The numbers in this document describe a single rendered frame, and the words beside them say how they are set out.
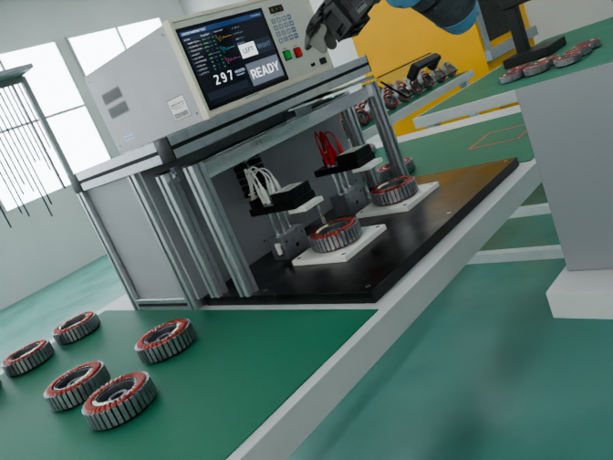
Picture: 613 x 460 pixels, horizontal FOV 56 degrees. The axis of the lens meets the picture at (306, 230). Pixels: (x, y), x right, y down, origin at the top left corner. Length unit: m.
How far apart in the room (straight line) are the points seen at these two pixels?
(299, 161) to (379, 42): 3.70
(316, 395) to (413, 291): 0.27
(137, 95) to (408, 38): 3.83
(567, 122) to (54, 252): 7.26
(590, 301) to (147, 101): 0.98
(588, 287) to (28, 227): 7.20
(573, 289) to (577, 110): 0.23
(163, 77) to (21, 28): 7.04
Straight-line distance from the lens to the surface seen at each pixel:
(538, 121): 0.80
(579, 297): 0.82
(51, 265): 7.74
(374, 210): 1.36
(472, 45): 4.80
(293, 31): 1.45
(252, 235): 1.39
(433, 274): 1.02
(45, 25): 8.43
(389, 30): 5.10
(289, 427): 0.77
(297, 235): 1.31
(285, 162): 1.49
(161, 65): 1.28
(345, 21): 1.25
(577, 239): 0.85
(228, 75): 1.27
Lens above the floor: 1.12
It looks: 14 degrees down
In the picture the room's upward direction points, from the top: 22 degrees counter-clockwise
